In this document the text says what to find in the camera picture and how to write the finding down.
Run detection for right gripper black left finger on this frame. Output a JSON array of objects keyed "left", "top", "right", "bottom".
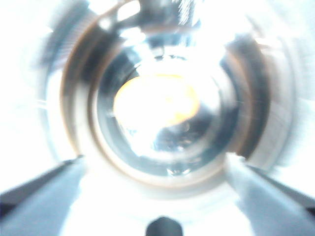
[{"left": 0, "top": 154, "right": 87, "bottom": 236}]

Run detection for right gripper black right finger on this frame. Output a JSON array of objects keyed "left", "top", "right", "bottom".
[{"left": 226, "top": 156, "right": 315, "bottom": 236}]

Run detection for brown potato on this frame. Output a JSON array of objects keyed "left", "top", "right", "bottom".
[{"left": 113, "top": 73, "right": 201, "bottom": 140}]

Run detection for pale green electric pot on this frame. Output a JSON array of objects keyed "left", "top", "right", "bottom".
[{"left": 31, "top": 0, "right": 306, "bottom": 202}]

